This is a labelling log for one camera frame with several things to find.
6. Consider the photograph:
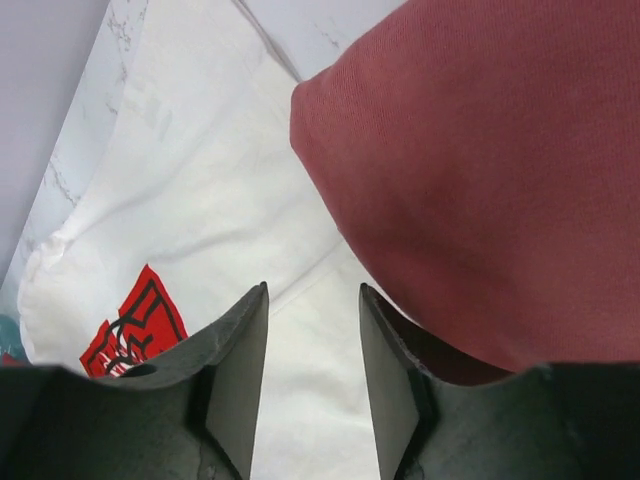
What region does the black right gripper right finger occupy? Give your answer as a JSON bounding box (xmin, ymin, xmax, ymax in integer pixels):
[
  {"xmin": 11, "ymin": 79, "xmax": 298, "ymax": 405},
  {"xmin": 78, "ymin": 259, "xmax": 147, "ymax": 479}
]
[{"xmin": 359, "ymin": 285, "xmax": 639, "ymax": 479}]

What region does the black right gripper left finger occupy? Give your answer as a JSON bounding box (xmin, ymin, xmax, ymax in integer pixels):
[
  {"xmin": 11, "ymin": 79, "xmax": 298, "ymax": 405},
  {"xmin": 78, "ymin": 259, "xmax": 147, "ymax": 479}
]
[{"xmin": 1, "ymin": 284, "xmax": 269, "ymax": 479}]

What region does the white t shirt red print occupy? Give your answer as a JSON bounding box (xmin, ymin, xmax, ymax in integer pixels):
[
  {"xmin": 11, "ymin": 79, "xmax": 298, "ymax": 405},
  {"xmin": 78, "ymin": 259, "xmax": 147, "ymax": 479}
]
[{"xmin": 17, "ymin": 1, "xmax": 378, "ymax": 479}]

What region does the teal plastic bin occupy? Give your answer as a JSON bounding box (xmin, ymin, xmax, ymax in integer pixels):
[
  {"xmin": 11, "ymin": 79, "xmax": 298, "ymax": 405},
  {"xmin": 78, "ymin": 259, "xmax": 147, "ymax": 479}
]
[{"xmin": 1, "ymin": 285, "xmax": 29, "ymax": 365}]

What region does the folded maroon t shirt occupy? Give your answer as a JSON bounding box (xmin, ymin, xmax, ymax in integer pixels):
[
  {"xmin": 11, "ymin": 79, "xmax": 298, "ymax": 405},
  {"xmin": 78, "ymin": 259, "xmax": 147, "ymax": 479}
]
[{"xmin": 290, "ymin": 1, "xmax": 639, "ymax": 384}]

